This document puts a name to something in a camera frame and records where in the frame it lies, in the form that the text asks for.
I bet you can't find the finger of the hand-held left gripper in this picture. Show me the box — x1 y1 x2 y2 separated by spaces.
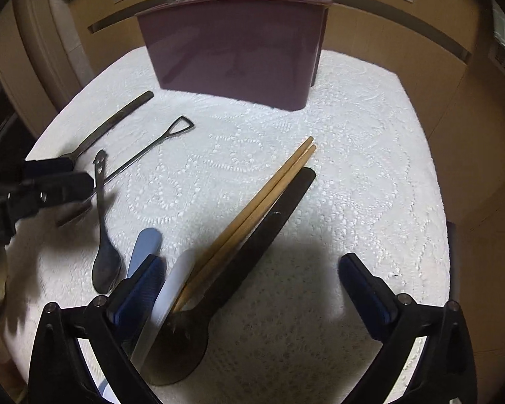
6 172 96 222
24 158 75 175

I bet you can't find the metal utensil with shovel handle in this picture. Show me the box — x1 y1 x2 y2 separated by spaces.
84 115 195 198

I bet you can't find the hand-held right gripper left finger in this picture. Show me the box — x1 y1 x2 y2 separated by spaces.
27 255 169 404

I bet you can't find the black plastic spatula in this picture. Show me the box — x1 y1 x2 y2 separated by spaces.
145 167 317 385

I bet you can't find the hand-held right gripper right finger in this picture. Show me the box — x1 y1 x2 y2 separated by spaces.
339 253 478 404

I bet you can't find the purple plastic utensil container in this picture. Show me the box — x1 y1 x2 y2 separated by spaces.
135 0 334 112

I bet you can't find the wooden chopstick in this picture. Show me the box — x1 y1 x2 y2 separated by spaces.
171 144 318 314
179 135 314 304

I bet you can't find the dark metal spoon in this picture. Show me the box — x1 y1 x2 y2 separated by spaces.
91 149 122 295

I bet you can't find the metal fork with handle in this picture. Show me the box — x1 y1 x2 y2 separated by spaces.
59 90 155 165

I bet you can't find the white plastic utensil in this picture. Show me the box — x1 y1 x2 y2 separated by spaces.
130 247 202 367

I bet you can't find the white textured towel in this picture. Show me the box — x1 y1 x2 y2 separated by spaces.
4 46 453 404

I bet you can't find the light blue plastic spoon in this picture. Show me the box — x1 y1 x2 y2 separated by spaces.
126 227 163 280

